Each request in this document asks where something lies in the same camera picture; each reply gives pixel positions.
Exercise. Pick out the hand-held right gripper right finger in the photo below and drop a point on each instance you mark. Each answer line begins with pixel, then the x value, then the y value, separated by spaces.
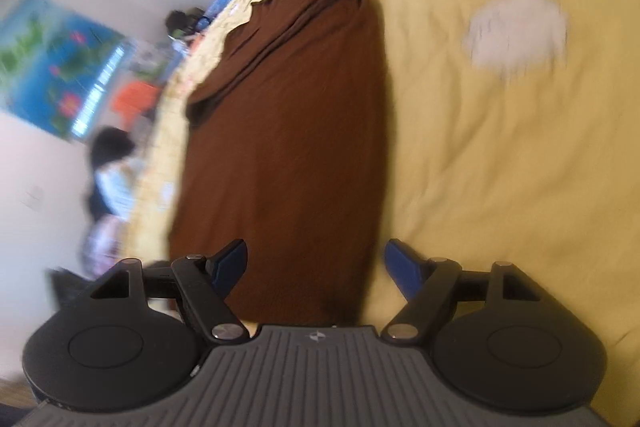
pixel 404 270

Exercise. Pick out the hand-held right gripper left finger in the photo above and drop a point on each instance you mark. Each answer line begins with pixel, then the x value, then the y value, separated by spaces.
pixel 228 265

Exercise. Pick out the brown garment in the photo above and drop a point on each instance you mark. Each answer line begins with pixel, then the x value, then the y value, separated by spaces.
pixel 285 147

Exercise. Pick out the yellow printed bed blanket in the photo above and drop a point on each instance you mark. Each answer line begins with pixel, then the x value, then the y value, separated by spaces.
pixel 500 147

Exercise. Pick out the orange cloth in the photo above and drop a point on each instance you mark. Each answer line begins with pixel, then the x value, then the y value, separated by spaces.
pixel 131 99

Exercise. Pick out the dark green bag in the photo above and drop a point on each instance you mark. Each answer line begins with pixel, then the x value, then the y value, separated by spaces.
pixel 182 23

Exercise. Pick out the wall poster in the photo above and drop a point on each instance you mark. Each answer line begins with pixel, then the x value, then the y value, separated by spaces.
pixel 55 62

